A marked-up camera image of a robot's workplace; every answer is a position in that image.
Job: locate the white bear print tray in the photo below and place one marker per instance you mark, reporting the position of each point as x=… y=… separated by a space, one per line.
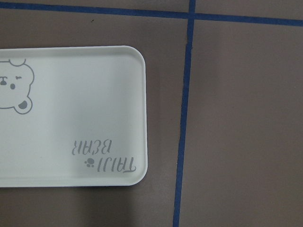
x=72 y=116

